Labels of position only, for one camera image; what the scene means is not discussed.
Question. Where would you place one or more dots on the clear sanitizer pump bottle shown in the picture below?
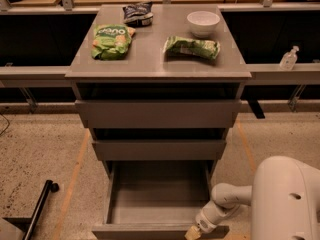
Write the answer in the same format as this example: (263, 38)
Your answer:
(289, 59)

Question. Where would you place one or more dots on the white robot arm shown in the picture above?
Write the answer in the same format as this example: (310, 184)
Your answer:
(284, 199)

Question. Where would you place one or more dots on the grey drawer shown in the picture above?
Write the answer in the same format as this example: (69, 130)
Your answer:
(158, 105)
(153, 200)
(159, 144)

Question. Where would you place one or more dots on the grey drawer cabinet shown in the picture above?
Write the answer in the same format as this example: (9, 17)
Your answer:
(146, 62)

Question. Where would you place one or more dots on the grey metal rail shelf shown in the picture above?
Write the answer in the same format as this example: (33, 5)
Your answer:
(262, 74)

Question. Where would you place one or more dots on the grey middle drawer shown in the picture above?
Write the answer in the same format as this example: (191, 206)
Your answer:
(159, 144)

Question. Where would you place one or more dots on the dark blue snack bag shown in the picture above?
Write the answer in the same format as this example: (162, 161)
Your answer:
(139, 14)

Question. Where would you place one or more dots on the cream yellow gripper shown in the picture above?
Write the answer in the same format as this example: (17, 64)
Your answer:
(204, 224)

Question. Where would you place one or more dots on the grey bottom drawer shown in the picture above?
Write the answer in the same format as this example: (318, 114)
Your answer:
(153, 200)

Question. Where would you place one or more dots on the green chips bag left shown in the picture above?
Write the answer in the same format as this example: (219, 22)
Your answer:
(111, 41)

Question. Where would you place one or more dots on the grey top drawer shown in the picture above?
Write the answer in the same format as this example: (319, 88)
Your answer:
(158, 105)

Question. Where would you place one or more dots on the white bowl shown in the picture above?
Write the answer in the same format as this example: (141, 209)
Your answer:
(202, 23)

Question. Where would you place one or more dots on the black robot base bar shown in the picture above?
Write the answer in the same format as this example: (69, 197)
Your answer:
(22, 228)

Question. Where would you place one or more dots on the green snack bag right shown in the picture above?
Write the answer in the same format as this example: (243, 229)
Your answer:
(207, 49)

